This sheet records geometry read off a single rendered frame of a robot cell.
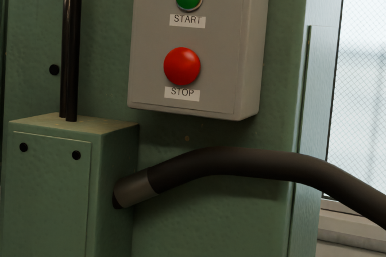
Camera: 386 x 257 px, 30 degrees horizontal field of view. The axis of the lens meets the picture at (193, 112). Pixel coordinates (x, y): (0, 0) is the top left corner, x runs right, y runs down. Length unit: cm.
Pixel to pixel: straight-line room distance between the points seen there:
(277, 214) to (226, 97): 13
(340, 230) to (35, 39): 151
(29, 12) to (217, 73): 26
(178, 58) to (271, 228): 18
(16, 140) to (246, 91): 20
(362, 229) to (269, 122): 151
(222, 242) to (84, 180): 14
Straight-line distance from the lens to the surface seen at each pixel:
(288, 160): 58
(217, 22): 57
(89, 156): 59
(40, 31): 75
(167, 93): 58
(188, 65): 56
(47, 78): 75
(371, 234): 212
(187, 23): 57
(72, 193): 61
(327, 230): 214
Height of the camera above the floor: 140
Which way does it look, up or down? 7 degrees down
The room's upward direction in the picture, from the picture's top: 4 degrees clockwise
